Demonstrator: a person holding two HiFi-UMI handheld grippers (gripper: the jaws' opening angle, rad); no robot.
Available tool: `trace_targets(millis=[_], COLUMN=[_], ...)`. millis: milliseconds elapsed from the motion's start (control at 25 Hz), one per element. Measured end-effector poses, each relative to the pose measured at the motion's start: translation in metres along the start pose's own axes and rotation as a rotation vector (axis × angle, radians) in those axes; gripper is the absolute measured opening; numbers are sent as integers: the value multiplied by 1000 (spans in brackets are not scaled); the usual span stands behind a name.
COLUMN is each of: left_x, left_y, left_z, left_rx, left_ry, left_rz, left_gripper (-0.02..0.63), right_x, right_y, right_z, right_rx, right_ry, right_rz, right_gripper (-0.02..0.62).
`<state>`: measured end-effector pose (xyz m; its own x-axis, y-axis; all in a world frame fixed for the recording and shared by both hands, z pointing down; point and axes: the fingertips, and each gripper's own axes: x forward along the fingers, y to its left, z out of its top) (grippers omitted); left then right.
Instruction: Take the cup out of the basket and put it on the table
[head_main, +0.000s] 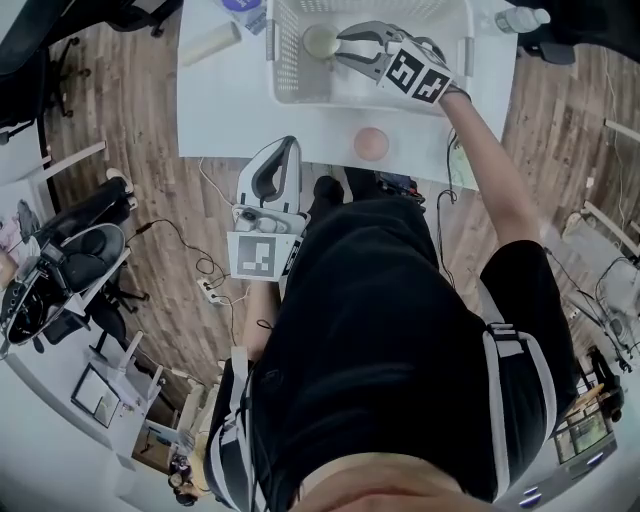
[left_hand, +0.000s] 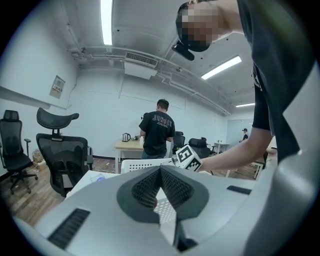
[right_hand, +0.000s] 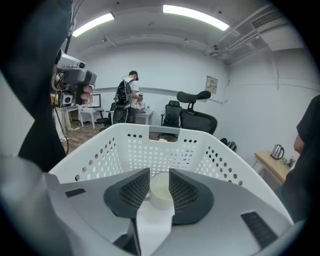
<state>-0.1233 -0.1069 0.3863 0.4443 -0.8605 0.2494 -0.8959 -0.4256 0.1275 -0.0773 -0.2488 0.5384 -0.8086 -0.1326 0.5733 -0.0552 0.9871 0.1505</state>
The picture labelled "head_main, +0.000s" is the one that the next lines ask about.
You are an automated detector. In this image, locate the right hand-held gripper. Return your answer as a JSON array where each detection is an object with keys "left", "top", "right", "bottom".
[{"left": 332, "top": 20, "right": 455, "bottom": 106}]

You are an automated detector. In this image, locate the black waist-mounted device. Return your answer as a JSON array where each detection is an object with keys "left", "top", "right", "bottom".
[{"left": 374, "top": 171, "right": 427, "bottom": 207}]

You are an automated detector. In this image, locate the green cup with handle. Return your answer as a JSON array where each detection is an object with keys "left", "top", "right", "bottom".
[{"left": 301, "top": 23, "right": 343, "bottom": 62}]

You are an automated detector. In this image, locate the cream cylindrical roll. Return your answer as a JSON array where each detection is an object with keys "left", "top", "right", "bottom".
[{"left": 178, "top": 20, "right": 243, "bottom": 69}]

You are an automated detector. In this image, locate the person's right forearm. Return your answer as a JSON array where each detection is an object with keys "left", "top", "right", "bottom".
[{"left": 439, "top": 92, "right": 544, "bottom": 251}]

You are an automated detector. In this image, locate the white floor cable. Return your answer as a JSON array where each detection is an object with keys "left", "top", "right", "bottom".
[{"left": 198, "top": 157, "right": 241, "bottom": 201}]

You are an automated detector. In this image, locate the grey rimmed black chair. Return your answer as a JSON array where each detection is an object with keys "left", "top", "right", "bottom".
[{"left": 37, "top": 222, "right": 127, "bottom": 296}]

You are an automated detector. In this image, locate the blue label plastic packet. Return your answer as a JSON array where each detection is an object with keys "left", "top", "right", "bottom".
[{"left": 214, "top": 0, "right": 269, "bottom": 36}]

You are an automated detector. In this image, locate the black framed tray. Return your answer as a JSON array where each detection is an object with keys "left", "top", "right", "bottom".
[{"left": 69, "top": 362, "right": 124, "bottom": 429}]

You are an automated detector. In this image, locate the white plastic basket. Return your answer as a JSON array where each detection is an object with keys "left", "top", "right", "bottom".
[{"left": 264, "top": 0, "right": 475, "bottom": 117}]

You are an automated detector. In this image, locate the clear water bottle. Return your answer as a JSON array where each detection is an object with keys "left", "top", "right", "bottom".
[{"left": 493, "top": 5, "right": 551, "bottom": 36}]

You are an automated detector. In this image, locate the white strap harness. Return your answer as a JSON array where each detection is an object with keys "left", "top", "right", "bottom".
[{"left": 207, "top": 322, "right": 561, "bottom": 512}]

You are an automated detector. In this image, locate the white desk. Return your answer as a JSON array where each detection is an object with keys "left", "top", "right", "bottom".
[{"left": 582, "top": 117, "right": 640, "bottom": 251}]

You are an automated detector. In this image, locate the black floor cable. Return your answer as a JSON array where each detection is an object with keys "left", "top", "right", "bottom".
[{"left": 134, "top": 219, "right": 236, "bottom": 281}]

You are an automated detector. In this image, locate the person's black clothing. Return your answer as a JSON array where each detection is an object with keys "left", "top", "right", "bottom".
[{"left": 202, "top": 167, "right": 581, "bottom": 512}]

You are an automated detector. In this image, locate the person's head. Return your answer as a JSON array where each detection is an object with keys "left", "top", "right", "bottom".
[{"left": 294, "top": 452, "right": 501, "bottom": 512}]

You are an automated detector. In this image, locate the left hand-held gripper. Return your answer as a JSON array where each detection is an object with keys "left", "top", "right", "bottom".
[{"left": 227, "top": 134, "right": 310, "bottom": 284}]

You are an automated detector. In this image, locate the white power strip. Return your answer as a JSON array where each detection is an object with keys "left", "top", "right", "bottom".
[{"left": 195, "top": 277, "right": 224, "bottom": 306}]

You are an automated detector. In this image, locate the black electronic equipment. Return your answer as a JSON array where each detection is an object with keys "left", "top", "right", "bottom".
[{"left": 0, "top": 277, "right": 69, "bottom": 347}]

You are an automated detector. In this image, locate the person's left forearm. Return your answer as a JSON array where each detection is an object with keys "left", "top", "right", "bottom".
[{"left": 242, "top": 279, "right": 281, "bottom": 361}]

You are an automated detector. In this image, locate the pink cup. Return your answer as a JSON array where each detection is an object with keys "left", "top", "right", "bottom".
[{"left": 352, "top": 126, "right": 390, "bottom": 162}]

